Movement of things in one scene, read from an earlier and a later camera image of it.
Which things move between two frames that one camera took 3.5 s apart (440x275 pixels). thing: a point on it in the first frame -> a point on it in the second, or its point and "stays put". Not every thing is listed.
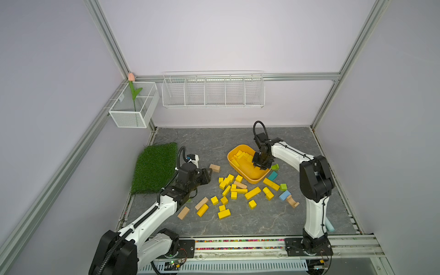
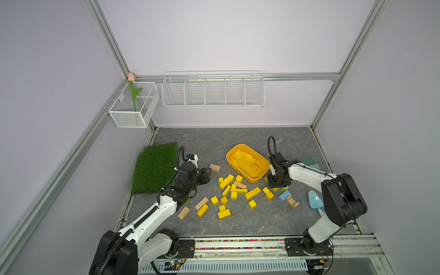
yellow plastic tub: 240,158 stays put
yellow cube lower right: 270,196 stays put
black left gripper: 205,178 stays put
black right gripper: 262,166 -> 270,184
